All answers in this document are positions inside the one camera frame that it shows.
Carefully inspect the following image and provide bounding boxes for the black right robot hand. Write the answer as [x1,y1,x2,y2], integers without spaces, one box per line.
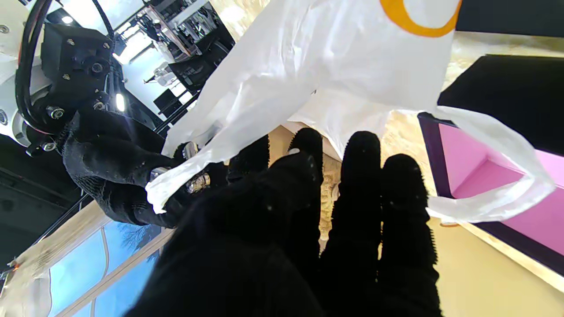
[62,110,269,229]

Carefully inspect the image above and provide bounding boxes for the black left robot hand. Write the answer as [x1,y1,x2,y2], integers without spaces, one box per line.
[126,128,443,317]

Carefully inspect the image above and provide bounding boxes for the white plastic bag orange print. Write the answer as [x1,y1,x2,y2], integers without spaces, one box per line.
[145,0,556,223]

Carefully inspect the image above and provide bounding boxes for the black gift box pink inside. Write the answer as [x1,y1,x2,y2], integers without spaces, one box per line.
[418,55,564,276]

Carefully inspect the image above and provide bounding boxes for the black gift box lid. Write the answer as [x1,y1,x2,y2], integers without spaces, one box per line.
[456,0,564,38]

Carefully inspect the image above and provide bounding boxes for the window with white frame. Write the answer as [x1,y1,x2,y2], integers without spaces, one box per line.
[46,220,174,317]

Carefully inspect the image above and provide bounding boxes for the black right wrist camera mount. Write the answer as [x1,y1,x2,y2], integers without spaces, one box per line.
[40,22,115,106]

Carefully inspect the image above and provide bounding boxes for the red black right arm cables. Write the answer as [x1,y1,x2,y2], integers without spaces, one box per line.
[15,0,53,133]

